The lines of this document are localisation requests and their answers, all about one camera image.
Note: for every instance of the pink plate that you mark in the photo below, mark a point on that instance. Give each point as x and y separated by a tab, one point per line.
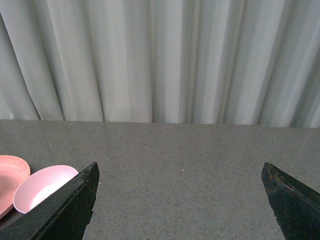
13	172

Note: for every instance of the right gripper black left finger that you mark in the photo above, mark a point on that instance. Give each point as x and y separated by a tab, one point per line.
64	215

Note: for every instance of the white curtain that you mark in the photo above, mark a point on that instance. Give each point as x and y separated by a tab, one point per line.
234	62

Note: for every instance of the light pink bowl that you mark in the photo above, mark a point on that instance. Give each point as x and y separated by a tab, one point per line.
40	185

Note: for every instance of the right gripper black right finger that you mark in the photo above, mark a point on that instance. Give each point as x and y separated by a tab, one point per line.
295	205

